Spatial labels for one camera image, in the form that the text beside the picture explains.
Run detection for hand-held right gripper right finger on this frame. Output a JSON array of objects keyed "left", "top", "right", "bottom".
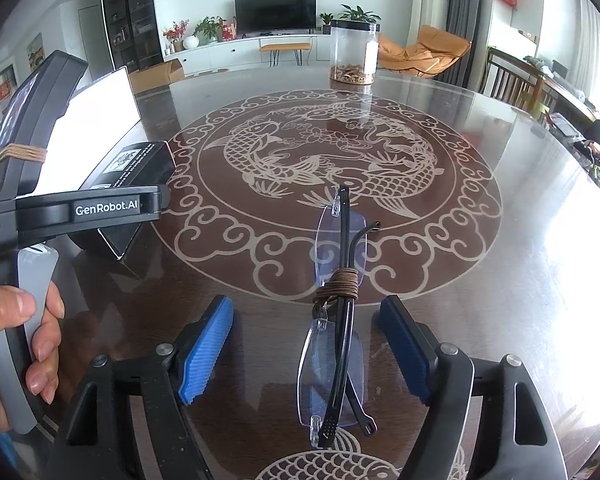
[{"left": 378, "top": 294, "right": 566, "bottom": 480}]

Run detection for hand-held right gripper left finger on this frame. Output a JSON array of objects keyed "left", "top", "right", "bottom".
[{"left": 45, "top": 295, "right": 236, "bottom": 480}]

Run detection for rimless glasses with black arms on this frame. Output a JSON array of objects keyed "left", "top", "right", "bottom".
[{"left": 297, "top": 186, "right": 382, "bottom": 448}]

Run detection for black box with white label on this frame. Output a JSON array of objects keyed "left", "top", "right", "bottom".
[{"left": 74, "top": 140, "right": 177, "bottom": 261}]

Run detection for large white box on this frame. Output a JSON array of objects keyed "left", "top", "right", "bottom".
[{"left": 0, "top": 66, "right": 142, "bottom": 196}]

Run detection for person's left hand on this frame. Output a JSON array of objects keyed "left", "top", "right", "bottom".
[{"left": 0, "top": 280, "right": 67, "bottom": 436}]

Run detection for brown cardboard box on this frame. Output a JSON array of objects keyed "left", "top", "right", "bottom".
[{"left": 127, "top": 58, "right": 186, "bottom": 95}]

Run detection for dark display cabinet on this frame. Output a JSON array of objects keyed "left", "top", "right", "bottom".
[{"left": 100, "top": 0, "right": 156, "bottom": 73}]

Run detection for red flowers in vase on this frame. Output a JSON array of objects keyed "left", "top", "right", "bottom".
[{"left": 162, "top": 20, "right": 200, "bottom": 53}]

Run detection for bushy green potted plant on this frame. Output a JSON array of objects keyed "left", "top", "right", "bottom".
[{"left": 194, "top": 16, "right": 226, "bottom": 45}]

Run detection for white television cabinet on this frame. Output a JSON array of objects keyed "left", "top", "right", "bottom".
[{"left": 162, "top": 34, "right": 333, "bottom": 76}]

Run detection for dark wooden chair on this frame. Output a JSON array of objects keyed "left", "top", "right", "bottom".
[{"left": 481, "top": 46, "right": 551, "bottom": 116}]

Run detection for orange stool with thin legs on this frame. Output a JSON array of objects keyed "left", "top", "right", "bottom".
[{"left": 259, "top": 42, "right": 313, "bottom": 67}]

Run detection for cluttered wooden sideboard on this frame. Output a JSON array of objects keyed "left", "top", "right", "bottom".
[{"left": 525, "top": 55, "right": 600, "bottom": 201}]

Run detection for orange lounge chair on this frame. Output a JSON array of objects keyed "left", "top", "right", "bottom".
[{"left": 377, "top": 25, "right": 472, "bottom": 81}]

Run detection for black television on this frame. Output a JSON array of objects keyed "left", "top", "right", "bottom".
[{"left": 234, "top": 0, "right": 317, "bottom": 37}]

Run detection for clear jar with black lid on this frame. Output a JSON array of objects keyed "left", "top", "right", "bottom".
[{"left": 329, "top": 19, "right": 382, "bottom": 86}]

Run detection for large green potted plant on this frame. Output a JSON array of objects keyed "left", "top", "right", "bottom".
[{"left": 339, "top": 4, "right": 381, "bottom": 25}]

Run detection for grey curtain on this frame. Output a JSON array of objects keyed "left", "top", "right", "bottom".
[{"left": 447, "top": 0, "right": 496, "bottom": 91}]

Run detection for framed wall picture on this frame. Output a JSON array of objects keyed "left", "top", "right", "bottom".
[{"left": 26, "top": 32, "right": 45, "bottom": 71}]

